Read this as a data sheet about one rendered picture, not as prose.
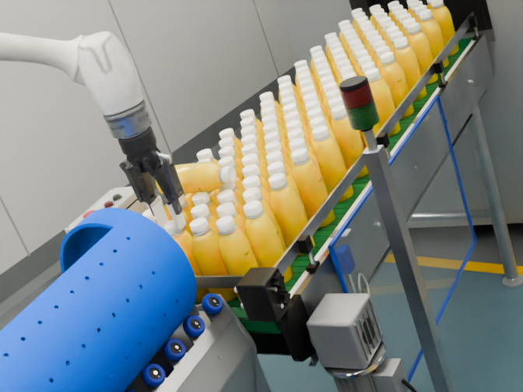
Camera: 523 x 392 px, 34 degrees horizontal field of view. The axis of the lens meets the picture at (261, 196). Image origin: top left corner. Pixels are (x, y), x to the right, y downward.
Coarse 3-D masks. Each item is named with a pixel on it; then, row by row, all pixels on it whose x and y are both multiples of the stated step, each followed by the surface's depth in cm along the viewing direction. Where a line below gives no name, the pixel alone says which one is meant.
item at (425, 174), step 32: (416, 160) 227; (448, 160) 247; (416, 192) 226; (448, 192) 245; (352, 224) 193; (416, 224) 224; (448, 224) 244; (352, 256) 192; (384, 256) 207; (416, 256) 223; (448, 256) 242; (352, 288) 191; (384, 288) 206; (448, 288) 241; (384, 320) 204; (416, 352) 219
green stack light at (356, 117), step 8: (368, 104) 178; (352, 112) 178; (360, 112) 178; (368, 112) 178; (376, 112) 179; (352, 120) 180; (360, 120) 178; (368, 120) 178; (376, 120) 179; (352, 128) 181; (360, 128) 179
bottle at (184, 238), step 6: (174, 234) 185; (180, 234) 185; (186, 234) 186; (180, 240) 185; (186, 240) 185; (180, 246) 185; (186, 246) 185; (186, 252) 185; (192, 252) 186; (192, 258) 186; (192, 264) 187; (198, 270) 188; (198, 294) 189; (204, 294) 190; (198, 300) 190
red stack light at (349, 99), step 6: (366, 84) 177; (354, 90) 176; (360, 90) 176; (366, 90) 177; (342, 96) 178; (348, 96) 177; (354, 96) 176; (360, 96) 176; (366, 96) 177; (372, 96) 179; (348, 102) 178; (354, 102) 177; (360, 102) 177; (366, 102) 177; (348, 108) 178; (354, 108) 178
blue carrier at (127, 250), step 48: (96, 240) 172; (144, 240) 158; (48, 288) 144; (96, 288) 147; (144, 288) 153; (192, 288) 165; (0, 336) 135; (48, 336) 137; (96, 336) 142; (144, 336) 152; (0, 384) 128; (48, 384) 133; (96, 384) 141
